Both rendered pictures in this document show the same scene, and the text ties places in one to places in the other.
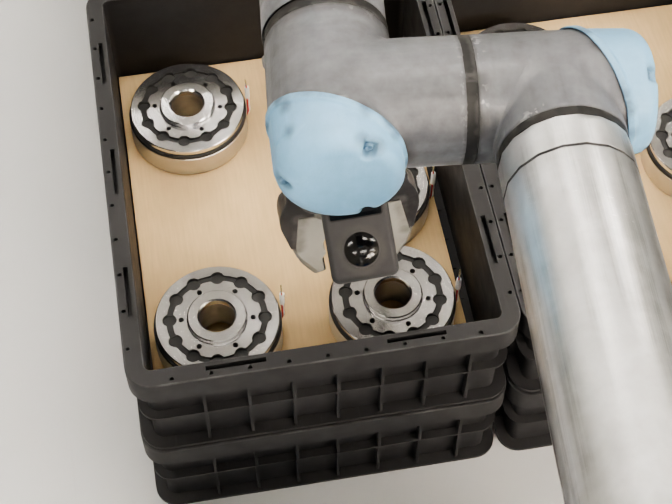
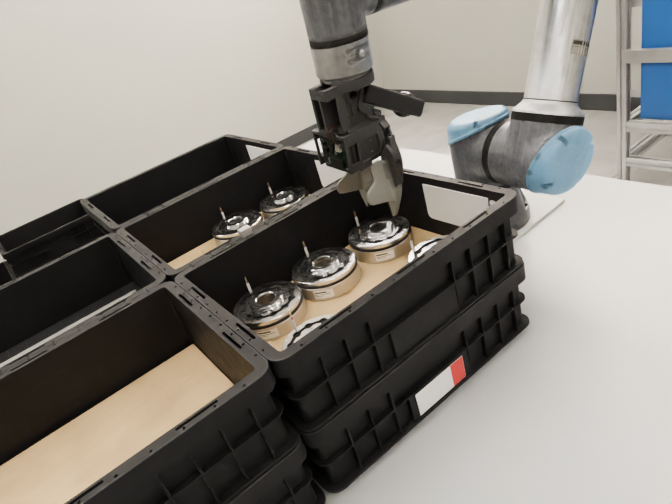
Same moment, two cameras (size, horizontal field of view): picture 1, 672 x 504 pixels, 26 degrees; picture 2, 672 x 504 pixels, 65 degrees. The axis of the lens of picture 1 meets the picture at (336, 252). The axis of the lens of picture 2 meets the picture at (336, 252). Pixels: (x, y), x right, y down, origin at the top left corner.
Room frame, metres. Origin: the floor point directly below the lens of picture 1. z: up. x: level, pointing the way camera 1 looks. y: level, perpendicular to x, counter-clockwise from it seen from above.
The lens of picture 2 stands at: (0.94, 0.64, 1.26)
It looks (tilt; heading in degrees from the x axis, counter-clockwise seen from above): 29 degrees down; 251
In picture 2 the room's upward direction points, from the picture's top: 17 degrees counter-clockwise
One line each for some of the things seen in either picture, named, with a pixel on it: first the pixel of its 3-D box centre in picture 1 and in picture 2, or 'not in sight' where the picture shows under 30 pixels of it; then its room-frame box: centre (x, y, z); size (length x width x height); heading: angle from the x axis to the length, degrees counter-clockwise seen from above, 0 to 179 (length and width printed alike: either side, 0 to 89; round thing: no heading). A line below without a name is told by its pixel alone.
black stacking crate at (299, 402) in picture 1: (289, 192); (350, 273); (0.72, 0.04, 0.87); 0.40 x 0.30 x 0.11; 10
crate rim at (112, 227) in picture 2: not in sight; (181, 178); (0.82, -0.55, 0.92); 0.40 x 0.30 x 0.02; 10
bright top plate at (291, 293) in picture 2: not in sight; (267, 302); (0.83, -0.01, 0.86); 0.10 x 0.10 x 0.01
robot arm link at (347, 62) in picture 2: not in sight; (344, 58); (0.63, 0.01, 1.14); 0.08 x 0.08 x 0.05
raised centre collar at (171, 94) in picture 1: (187, 105); not in sight; (0.81, 0.13, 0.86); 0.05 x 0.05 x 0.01
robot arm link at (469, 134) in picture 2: not in sight; (483, 145); (0.32, -0.14, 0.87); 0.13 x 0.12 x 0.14; 94
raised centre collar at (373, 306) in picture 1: (392, 294); (378, 228); (0.62, -0.05, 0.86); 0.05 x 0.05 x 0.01
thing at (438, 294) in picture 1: (392, 297); (378, 231); (0.62, -0.05, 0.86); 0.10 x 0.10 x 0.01
